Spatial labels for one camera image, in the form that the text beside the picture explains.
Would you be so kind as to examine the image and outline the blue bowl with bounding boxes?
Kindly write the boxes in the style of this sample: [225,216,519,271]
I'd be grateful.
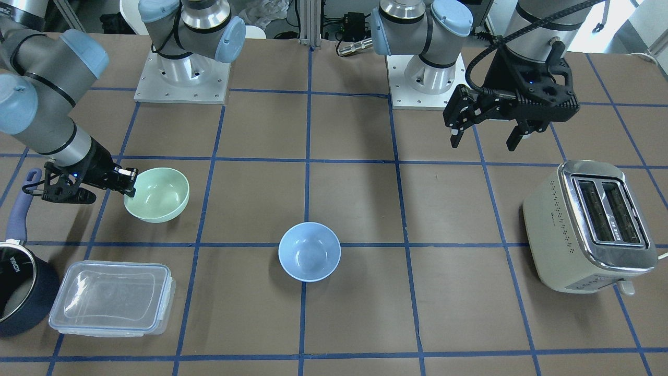
[278,222,342,283]

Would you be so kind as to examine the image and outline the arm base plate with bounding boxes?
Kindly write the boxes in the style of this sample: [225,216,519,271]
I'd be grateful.
[386,55,466,110]
[134,52,231,105]

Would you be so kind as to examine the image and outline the dark blue saucepan with lid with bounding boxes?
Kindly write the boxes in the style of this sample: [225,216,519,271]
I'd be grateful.
[1,191,60,337]

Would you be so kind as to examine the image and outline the aluminium frame post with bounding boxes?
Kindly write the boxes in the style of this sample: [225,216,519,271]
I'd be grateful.
[295,1,324,51]

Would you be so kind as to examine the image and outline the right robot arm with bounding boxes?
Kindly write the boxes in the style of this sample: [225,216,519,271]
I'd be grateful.
[2,1,246,204]

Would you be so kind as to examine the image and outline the cream toaster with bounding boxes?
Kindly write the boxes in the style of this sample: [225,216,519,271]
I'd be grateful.
[522,160,659,296]

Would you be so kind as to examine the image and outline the clear plastic lidded container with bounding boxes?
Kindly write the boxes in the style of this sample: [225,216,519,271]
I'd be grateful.
[48,260,176,337]

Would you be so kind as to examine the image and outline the green bowl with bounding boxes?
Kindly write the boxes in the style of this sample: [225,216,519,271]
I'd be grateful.
[123,167,190,224]

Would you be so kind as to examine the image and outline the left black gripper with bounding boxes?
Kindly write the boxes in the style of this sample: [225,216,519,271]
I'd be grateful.
[443,41,580,151]

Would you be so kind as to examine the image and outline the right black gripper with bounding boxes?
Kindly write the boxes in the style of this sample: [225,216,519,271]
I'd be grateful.
[22,139,138,205]

